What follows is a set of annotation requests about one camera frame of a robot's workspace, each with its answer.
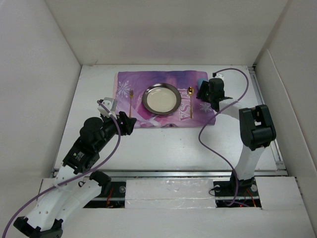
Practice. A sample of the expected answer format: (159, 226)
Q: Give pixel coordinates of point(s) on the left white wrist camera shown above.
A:
(107, 107)

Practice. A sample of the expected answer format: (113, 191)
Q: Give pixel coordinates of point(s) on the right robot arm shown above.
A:
(257, 131)

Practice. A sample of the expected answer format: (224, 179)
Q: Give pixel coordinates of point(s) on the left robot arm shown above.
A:
(78, 180)

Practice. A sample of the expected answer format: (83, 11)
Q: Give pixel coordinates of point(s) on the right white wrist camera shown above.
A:
(218, 75)

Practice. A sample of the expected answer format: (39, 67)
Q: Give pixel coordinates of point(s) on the purple pink printed cloth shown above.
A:
(141, 80)

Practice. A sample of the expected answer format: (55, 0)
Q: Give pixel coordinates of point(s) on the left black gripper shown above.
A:
(125, 123)

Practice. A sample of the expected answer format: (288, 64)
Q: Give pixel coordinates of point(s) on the gold fork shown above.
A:
(131, 95)

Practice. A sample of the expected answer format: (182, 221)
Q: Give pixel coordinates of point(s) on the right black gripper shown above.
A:
(201, 93)

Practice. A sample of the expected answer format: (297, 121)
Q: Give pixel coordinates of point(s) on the blue plastic cup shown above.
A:
(202, 84)

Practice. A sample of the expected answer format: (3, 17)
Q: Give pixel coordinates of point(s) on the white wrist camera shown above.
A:
(218, 75)
(107, 107)

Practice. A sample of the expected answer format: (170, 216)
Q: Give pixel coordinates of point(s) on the round metal plate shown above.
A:
(161, 99)

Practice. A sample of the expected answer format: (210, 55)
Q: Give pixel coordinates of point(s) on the gold spoon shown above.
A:
(190, 92)

